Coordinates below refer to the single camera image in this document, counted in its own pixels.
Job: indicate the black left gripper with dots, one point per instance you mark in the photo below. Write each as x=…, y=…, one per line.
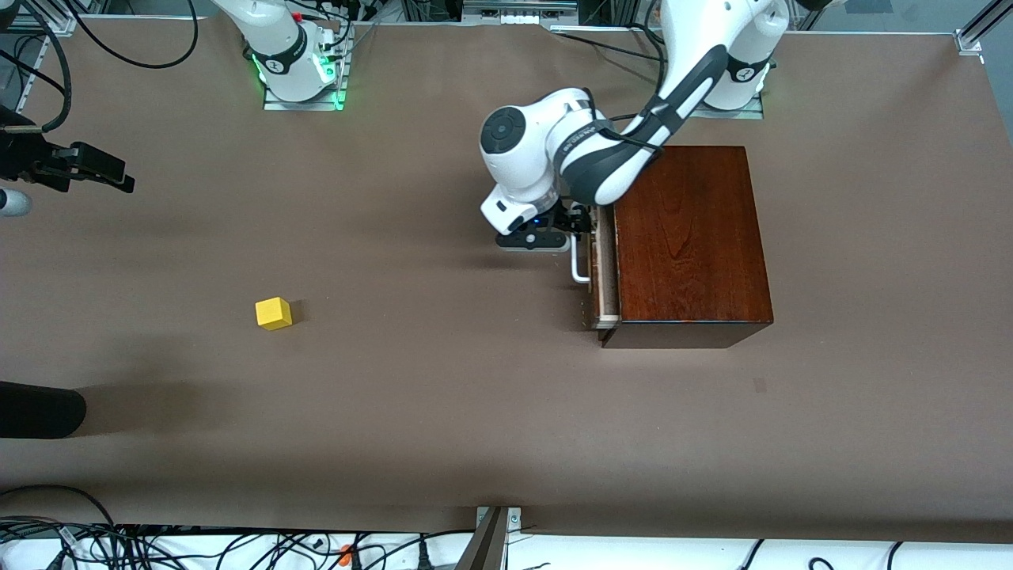
x=577, y=218

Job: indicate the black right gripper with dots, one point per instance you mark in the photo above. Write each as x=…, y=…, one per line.
x=24, y=162

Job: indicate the yellow cube block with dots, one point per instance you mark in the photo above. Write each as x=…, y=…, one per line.
x=274, y=314

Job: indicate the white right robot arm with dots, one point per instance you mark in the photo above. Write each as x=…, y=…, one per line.
x=277, y=39

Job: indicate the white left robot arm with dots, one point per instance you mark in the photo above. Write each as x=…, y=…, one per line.
x=538, y=158

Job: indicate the dark brown wooden cabinet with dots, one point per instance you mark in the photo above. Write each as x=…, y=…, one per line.
x=688, y=237

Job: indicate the white power strip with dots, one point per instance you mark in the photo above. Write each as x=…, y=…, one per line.
x=518, y=9

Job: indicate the black rounded cylinder object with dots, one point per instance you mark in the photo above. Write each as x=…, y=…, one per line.
x=39, y=410

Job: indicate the black power plug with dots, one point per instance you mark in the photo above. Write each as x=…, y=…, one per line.
x=423, y=556

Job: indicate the orange connector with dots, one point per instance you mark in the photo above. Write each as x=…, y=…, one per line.
x=346, y=555

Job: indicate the aluminium frame rail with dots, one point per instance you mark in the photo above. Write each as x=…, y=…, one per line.
x=43, y=16

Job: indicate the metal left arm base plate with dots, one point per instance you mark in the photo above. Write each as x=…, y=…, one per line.
x=752, y=113

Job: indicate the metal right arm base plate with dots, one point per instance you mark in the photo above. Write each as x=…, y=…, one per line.
x=332, y=101

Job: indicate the aluminium post with bracket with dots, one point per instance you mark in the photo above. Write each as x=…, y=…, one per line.
x=489, y=542

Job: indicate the aluminium frame corner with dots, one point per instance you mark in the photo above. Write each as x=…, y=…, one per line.
x=981, y=28

